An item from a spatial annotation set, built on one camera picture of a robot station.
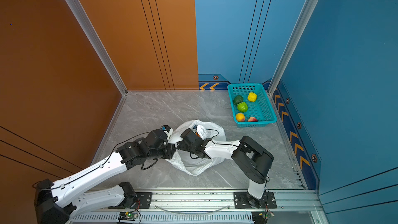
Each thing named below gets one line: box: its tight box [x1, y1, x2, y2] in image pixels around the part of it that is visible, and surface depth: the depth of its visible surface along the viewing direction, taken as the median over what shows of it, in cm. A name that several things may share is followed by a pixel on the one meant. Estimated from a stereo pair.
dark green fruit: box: [233, 94, 244, 106], surface depth 111 cm
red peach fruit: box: [247, 116, 259, 122], surface depth 101 cm
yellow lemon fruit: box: [247, 91, 258, 103], surface depth 113 cm
